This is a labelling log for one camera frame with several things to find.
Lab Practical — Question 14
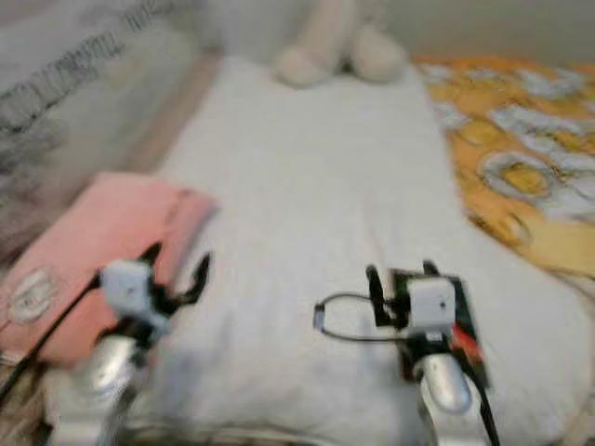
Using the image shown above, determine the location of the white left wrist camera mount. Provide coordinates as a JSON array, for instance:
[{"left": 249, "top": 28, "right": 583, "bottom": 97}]
[{"left": 100, "top": 260, "right": 165, "bottom": 322}]

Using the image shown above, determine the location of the orange yellow cartoon blanket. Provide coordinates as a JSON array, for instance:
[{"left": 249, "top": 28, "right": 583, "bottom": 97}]
[{"left": 414, "top": 54, "right": 595, "bottom": 282}]

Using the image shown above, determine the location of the pink pillow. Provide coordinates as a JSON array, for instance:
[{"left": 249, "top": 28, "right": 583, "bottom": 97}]
[{"left": 0, "top": 172, "right": 220, "bottom": 365}]

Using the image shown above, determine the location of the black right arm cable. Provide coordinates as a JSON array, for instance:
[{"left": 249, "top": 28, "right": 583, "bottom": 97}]
[{"left": 313, "top": 292, "right": 504, "bottom": 446}]

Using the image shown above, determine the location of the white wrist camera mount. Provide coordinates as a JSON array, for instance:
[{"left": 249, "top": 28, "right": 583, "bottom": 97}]
[
  {"left": 407, "top": 277, "right": 457, "bottom": 336},
  {"left": 100, "top": 260, "right": 165, "bottom": 322}
]

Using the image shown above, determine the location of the black red packet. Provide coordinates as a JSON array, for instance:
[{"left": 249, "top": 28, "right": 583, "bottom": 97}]
[{"left": 386, "top": 269, "right": 486, "bottom": 384}]

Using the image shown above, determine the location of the grey patterned cloth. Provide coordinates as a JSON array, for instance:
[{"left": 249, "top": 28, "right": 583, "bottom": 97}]
[{"left": 0, "top": 0, "right": 226, "bottom": 244}]

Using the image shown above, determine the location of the white bed sheet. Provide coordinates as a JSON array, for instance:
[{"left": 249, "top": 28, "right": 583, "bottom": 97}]
[{"left": 46, "top": 54, "right": 595, "bottom": 446}]

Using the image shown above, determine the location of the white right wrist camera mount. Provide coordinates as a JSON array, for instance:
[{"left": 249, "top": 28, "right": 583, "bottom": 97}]
[{"left": 407, "top": 277, "right": 457, "bottom": 336}]

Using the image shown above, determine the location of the beige plush toy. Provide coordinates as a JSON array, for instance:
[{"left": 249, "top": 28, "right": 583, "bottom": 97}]
[{"left": 274, "top": 0, "right": 417, "bottom": 90}]

